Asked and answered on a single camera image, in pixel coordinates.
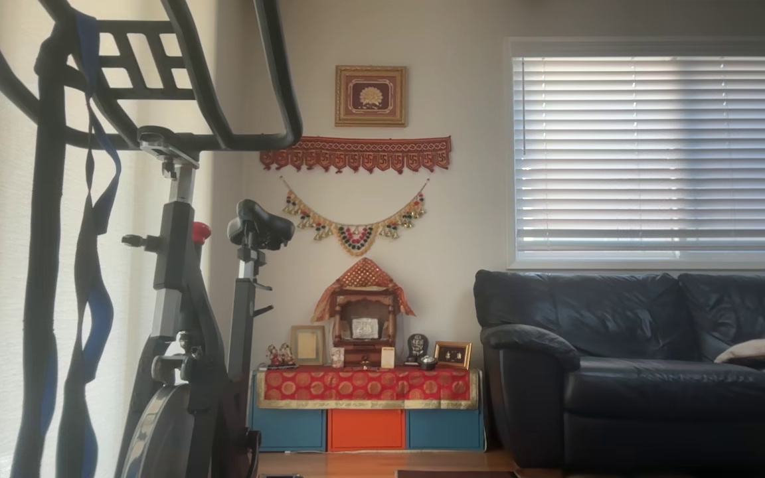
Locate small figurines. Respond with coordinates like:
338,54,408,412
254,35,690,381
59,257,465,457
265,343,298,369

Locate black leather sofa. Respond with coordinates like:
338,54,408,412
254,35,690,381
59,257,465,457
473,269,765,475

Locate gold framed wall picture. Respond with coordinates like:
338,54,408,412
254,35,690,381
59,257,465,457
335,64,408,128

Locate small gold picture frame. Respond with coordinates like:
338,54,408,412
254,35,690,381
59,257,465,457
434,341,473,370

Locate wooden shrine with canopy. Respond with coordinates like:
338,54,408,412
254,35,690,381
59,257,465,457
311,258,416,369

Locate black exercise bike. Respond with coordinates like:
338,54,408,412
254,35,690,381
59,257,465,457
0,0,303,478

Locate blue black strap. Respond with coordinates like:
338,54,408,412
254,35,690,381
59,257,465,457
11,27,68,478
57,10,123,478

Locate beaded garland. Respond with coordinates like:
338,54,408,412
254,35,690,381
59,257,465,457
280,176,431,258

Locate pale picture frame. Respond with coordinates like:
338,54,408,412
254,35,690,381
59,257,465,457
290,324,327,366

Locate sheer white curtain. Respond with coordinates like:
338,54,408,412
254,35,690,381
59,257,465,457
0,0,217,478

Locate dark idol plaque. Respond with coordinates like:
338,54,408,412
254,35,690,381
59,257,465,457
405,333,430,366

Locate red gold patterned cloth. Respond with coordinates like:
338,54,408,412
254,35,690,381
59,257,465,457
255,367,480,410

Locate white window blind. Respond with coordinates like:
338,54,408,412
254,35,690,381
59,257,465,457
507,39,765,270

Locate red embroidered wall hanging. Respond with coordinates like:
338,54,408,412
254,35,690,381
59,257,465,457
260,135,453,175

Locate blue and orange cabinet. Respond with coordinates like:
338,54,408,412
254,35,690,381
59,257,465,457
248,370,486,453

